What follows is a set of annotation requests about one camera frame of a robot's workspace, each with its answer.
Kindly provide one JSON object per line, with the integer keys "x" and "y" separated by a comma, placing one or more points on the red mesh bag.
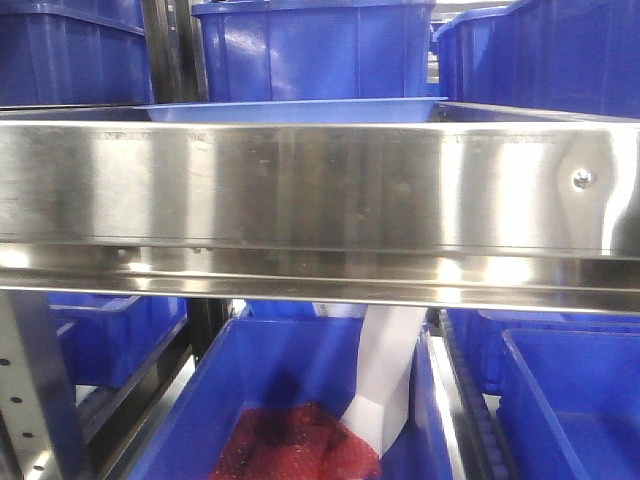
{"x": 304, "y": 442}

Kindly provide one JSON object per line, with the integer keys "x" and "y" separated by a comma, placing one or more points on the blue plastic tray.
{"x": 334, "y": 111}

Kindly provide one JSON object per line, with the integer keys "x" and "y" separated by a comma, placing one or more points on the perforated steel shelf post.
{"x": 37, "y": 403}

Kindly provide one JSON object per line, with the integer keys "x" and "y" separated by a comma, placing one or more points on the blue bin upper centre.
{"x": 314, "y": 50}

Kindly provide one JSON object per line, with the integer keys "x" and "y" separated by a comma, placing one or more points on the stainless steel shelf rail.
{"x": 479, "y": 206}

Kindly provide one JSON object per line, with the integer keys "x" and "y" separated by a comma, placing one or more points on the blue bin with red mesh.
{"x": 269, "y": 362}

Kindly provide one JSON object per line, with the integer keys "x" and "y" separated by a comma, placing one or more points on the blue bin upper right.
{"x": 576, "y": 56}

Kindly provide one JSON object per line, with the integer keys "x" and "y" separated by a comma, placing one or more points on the blue bin lower left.
{"x": 106, "y": 338}

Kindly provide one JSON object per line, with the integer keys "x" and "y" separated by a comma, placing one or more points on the blue bin upper left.
{"x": 73, "y": 53}

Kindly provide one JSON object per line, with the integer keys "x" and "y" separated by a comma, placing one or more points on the blue bin lower right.
{"x": 570, "y": 404}

